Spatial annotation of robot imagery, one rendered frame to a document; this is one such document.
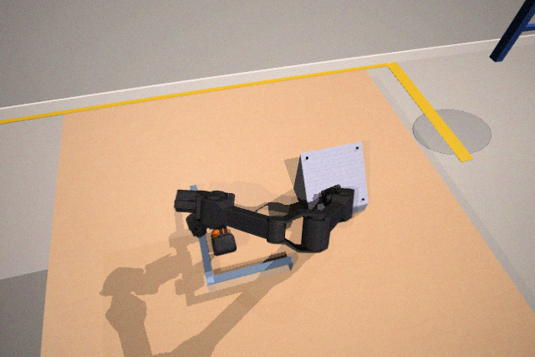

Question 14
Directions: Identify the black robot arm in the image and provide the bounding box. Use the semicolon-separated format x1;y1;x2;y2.
174;185;355;253

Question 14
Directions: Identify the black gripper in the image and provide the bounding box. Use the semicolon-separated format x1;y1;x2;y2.
211;226;237;257

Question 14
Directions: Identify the low clear corner wall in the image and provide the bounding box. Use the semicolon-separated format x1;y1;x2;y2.
207;264;292;292

